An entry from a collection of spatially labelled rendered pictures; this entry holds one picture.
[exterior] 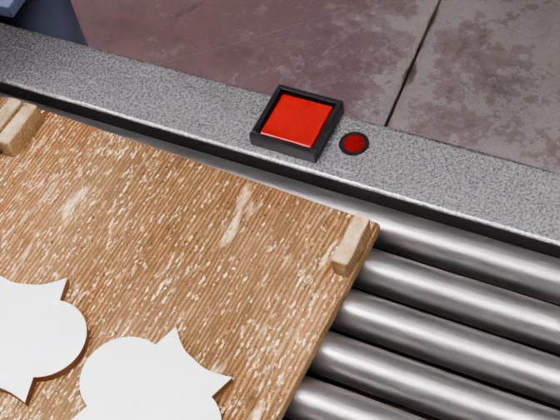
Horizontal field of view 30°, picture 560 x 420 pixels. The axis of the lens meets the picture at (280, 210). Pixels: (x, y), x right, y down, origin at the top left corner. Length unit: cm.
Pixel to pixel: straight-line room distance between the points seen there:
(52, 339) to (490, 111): 151
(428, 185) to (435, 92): 131
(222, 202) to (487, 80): 141
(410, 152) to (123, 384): 38
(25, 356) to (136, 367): 11
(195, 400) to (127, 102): 40
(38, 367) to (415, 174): 41
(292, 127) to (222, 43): 144
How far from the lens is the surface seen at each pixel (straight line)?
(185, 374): 94
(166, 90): 119
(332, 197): 105
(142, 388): 94
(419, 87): 238
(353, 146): 110
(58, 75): 124
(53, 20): 161
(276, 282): 99
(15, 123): 114
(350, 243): 97
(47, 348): 99
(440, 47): 246
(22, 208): 110
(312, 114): 111
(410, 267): 100
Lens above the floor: 177
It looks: 54 degrees down
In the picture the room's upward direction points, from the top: 12 degrees counter-clockwise
